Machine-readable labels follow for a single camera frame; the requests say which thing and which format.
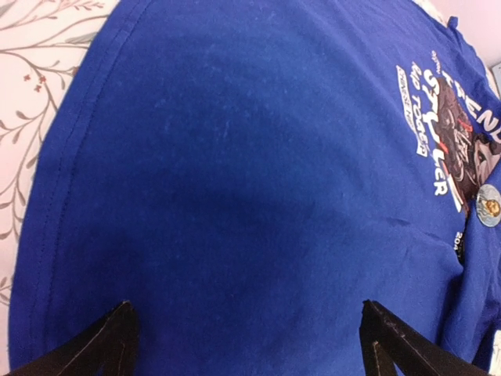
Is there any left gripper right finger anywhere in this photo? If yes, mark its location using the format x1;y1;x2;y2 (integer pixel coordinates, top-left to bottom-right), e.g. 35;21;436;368
359;300;487;376

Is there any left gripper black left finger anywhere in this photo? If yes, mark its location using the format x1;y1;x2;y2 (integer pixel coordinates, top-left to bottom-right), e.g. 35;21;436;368
10;301;139;376

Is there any round light blue brooch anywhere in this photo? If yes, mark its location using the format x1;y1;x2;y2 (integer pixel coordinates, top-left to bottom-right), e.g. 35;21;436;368
475;184;501;228

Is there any blue printed t-shirt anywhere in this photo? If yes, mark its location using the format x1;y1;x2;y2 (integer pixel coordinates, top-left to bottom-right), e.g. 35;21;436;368
7;1;500;375

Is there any floral patterned tablecloth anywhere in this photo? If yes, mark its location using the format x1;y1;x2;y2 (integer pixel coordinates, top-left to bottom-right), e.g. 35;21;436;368
0;0;118;306

